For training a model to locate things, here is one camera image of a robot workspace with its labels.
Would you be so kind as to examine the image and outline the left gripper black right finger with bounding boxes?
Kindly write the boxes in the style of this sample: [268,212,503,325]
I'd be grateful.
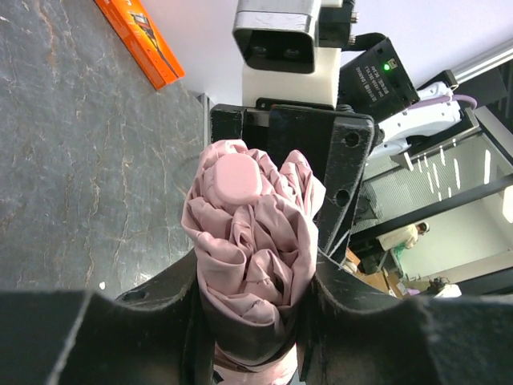
[297,253,512,384]

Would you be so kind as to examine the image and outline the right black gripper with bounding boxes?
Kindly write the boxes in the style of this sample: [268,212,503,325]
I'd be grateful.
[210,100,375,263]

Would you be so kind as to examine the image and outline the pink and black folding umbrella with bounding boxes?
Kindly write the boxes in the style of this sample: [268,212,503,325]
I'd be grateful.
[181,140,325,384]

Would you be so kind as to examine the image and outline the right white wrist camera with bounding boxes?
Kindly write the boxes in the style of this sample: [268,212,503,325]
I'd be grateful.
[232,0,358,107]

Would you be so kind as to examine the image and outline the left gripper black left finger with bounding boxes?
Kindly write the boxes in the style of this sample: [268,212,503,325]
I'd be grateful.
[1,253,214,384]

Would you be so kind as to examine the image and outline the person in background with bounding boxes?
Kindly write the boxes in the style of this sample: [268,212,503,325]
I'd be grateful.
[377,221,430,251]

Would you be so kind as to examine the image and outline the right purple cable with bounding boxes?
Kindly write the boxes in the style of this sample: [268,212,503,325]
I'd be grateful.
[412,91,479,110]

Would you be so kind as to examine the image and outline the orange razor box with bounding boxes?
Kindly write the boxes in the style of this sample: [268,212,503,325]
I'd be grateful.
[95,0,185,90]

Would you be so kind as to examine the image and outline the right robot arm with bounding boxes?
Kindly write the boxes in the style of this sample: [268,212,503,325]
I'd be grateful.
[210,30,477,260]

